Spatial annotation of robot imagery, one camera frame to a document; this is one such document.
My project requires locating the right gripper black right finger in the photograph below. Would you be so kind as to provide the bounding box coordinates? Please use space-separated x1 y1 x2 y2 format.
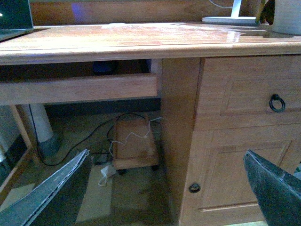
243 150 301 226

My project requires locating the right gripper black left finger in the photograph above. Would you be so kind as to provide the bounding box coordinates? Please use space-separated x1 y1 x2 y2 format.
0 150 92 226

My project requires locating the white pipe with grey base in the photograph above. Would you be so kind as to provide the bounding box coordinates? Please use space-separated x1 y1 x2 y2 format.
30 104 61 158

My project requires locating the black cabinet door knob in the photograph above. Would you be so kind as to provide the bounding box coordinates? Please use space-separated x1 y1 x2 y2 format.
188 183 201 194

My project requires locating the white power adapter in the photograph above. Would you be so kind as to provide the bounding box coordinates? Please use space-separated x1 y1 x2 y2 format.
98 165 117 186

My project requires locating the wooden desk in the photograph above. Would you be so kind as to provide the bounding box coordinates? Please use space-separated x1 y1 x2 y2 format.
0 0 301 226

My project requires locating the wooden pull-out keyboard tray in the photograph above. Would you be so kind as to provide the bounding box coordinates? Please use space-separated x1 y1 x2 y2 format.
0 73 158 105

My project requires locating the small wooden wheeled cart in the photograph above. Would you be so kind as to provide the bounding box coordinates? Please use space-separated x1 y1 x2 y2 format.
110 113 159 175

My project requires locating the white cylindrical pot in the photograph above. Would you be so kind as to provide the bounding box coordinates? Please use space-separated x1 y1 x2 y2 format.
272 0 301 35

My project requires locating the white desk lamp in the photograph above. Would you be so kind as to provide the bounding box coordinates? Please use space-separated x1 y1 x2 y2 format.
202 0 258 26

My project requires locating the grey open laptop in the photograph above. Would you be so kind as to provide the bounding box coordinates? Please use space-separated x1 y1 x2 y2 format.
0 0 34 41

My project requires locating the black ring drawer pull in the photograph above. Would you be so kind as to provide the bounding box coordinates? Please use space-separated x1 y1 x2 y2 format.
269 94 286 113

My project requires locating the black floor cable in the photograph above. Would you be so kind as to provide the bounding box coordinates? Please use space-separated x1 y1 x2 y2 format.
28 104 151 167

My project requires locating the white thin cable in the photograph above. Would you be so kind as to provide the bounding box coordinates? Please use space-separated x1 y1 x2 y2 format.
108 116 163 159

